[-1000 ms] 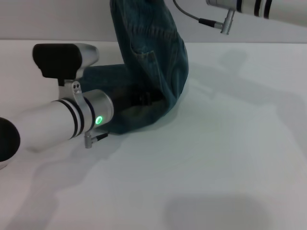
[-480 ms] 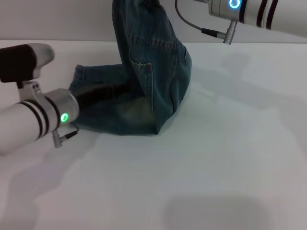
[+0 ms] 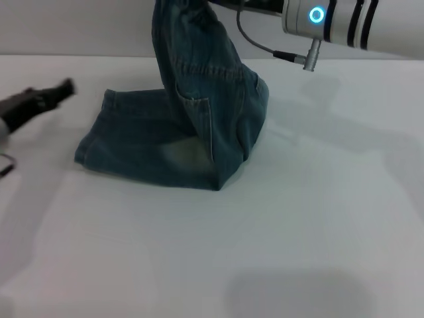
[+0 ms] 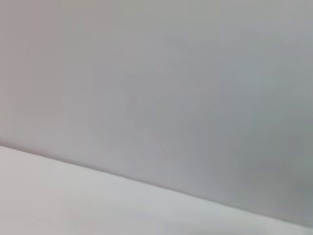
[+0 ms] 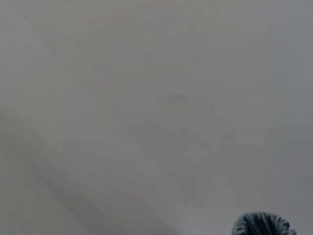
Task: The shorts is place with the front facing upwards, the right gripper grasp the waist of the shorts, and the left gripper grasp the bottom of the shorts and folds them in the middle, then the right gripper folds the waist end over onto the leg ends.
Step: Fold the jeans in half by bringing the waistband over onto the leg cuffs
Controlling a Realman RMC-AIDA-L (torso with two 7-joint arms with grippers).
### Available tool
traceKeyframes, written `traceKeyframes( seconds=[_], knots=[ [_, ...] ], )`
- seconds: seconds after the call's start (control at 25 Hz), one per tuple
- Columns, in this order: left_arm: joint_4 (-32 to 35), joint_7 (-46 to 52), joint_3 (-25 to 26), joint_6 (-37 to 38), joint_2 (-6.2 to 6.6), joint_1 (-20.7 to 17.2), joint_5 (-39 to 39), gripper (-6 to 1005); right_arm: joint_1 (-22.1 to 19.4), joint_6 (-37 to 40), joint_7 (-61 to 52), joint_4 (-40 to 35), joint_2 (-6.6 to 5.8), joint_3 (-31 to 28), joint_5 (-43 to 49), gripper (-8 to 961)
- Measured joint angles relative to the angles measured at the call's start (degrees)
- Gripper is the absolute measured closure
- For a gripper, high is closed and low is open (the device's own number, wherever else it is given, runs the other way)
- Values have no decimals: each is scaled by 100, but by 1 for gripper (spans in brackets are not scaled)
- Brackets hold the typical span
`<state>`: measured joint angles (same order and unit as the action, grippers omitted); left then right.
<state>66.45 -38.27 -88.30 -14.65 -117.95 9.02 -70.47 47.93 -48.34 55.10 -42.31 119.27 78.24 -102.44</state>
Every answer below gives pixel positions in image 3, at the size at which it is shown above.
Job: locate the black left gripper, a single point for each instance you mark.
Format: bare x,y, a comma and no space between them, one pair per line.
23,106

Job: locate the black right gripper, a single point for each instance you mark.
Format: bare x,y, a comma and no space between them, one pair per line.
251,6

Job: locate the blue denim shorts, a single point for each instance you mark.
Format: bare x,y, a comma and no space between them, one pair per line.
198,116

